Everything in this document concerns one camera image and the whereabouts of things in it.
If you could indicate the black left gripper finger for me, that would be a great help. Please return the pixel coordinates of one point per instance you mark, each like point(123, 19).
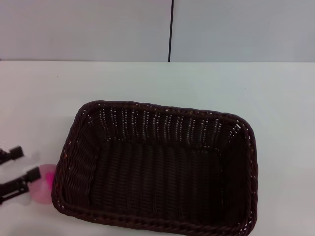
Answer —
point(13, 153)
point(22, 183)

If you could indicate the pink ball with heart mark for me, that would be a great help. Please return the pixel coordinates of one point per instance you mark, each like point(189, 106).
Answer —
point(41, 189)

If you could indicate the dark brown woven basket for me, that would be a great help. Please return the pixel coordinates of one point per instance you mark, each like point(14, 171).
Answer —
point(157, 172)

